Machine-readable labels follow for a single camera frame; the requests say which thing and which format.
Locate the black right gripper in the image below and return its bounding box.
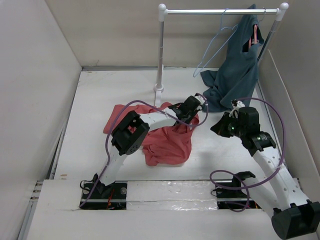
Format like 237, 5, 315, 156
210, 111, 246, 139

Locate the red t shirt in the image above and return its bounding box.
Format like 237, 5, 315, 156
103, 104, 196, 167

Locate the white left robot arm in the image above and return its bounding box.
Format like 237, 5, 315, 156
92, 93, 208, 199

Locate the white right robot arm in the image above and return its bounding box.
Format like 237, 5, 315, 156
210, 106, 320, 240

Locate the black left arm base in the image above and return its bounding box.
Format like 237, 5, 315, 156
79, 174, 128, 211

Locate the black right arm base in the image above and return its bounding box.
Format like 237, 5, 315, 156
210, 171, 261, 213

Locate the teal t shirt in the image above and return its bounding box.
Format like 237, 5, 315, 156
200, 14, 265, 113

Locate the pink hanger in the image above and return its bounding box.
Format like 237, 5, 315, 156
248, 24, 260, 49

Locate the white clothes rack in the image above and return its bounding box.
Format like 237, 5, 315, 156
152, 2, 290, 118

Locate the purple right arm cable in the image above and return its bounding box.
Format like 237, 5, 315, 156
209, 97, 287, 213

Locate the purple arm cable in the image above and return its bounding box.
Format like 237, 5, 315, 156
79, 93, 210, 208
209, 97, 287, 213

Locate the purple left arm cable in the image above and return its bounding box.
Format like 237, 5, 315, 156
79, 93, 210, 208

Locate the light blue wire hanger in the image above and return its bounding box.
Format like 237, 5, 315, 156
193, 7, 238, 78

